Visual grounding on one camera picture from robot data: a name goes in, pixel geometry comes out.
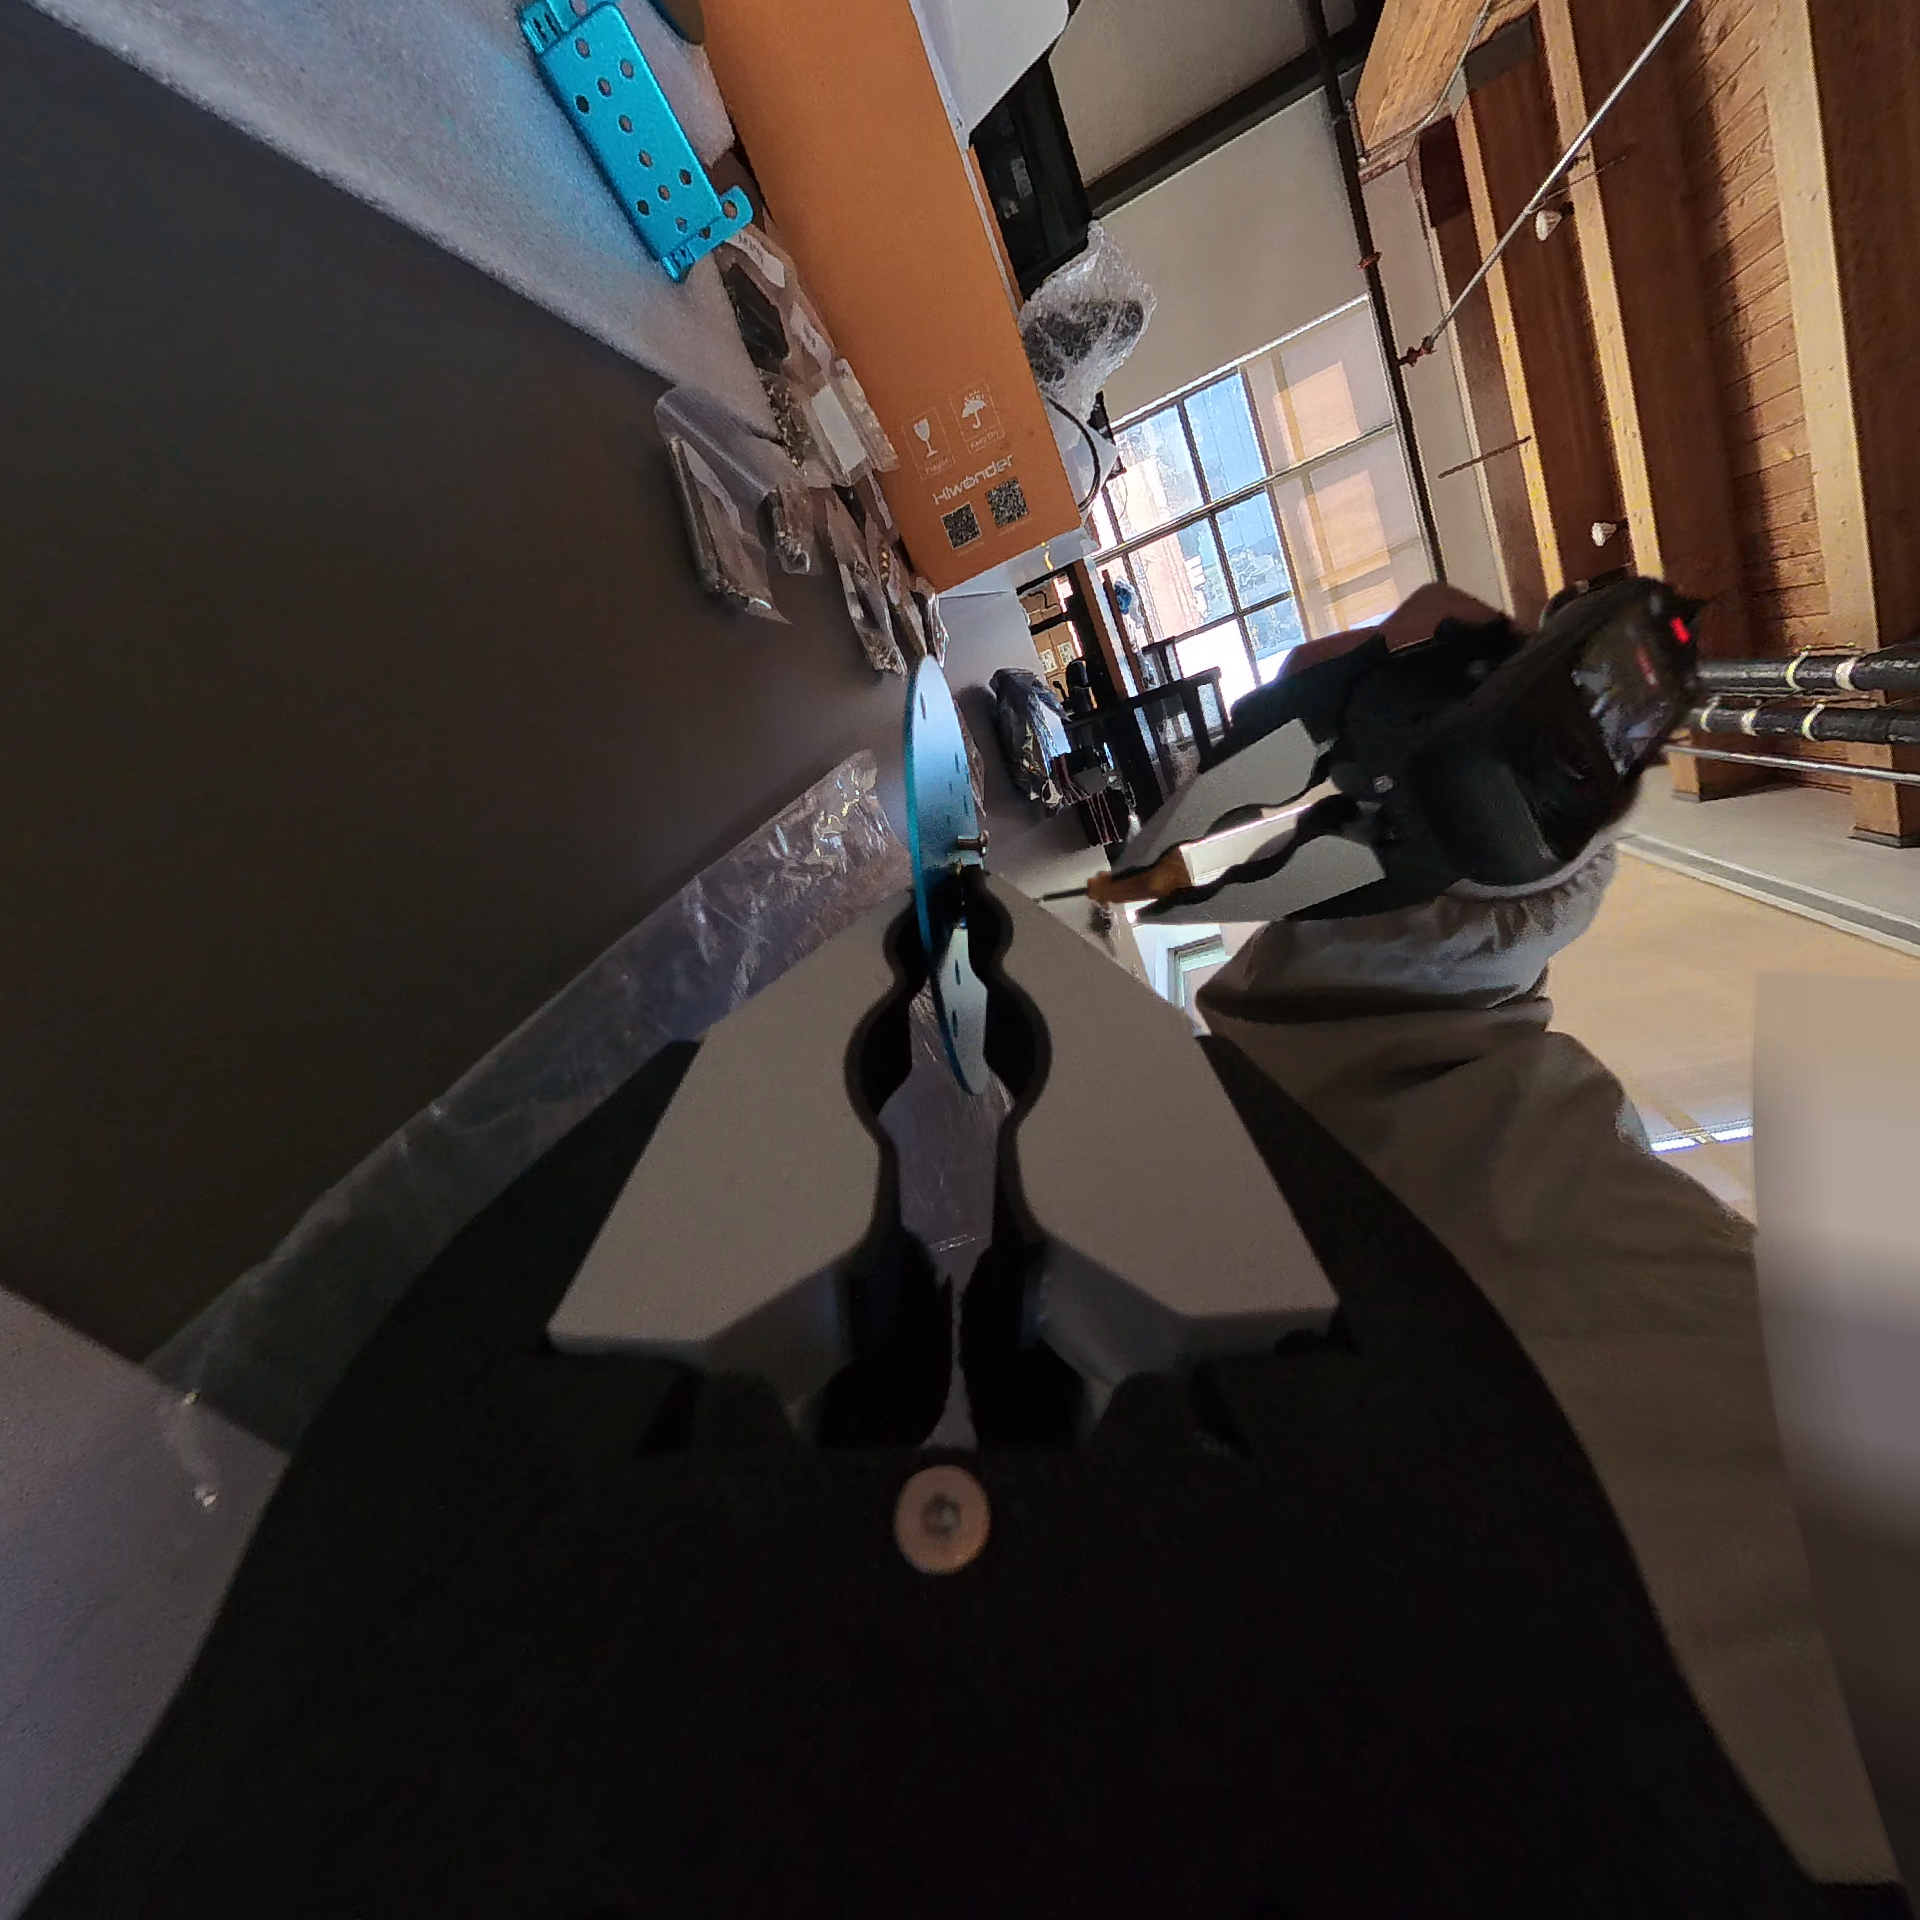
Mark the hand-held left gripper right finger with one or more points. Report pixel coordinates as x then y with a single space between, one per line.
1155 1200

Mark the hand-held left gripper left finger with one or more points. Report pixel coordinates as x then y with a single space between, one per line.
721 1200

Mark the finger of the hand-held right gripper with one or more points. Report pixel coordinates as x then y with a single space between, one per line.
1244 780
1289 887

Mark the small silver screw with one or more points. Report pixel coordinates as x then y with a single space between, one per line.
971 853

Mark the blue round metal disc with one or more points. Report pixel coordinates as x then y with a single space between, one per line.
938 780

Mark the person's right forearm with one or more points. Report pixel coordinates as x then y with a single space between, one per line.
1499 1200

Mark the dark grey desk mat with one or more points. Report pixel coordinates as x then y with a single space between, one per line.
300 674

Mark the grey desk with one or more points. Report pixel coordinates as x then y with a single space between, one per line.
300 90

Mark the person's right hand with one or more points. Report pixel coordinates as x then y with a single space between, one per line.
1447 609

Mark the clear plastic bag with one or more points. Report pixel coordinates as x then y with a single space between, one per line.
674 960

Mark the large window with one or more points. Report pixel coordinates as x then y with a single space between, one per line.
1215 450

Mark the black insulated pipe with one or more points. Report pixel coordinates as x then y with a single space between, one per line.
1828 717
1828 671

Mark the bubble wrap bundle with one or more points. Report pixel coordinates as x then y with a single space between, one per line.
1089 324

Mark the thin metal rod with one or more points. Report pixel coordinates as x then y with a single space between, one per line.
1559 174

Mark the pile of small parts bags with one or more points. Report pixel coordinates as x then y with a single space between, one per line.
721 494

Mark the black monitor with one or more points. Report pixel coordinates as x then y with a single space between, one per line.
1036 182

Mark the orange cardboard box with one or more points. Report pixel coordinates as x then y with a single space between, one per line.
855 271

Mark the blue perforated metal plate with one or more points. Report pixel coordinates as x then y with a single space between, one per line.
621 120

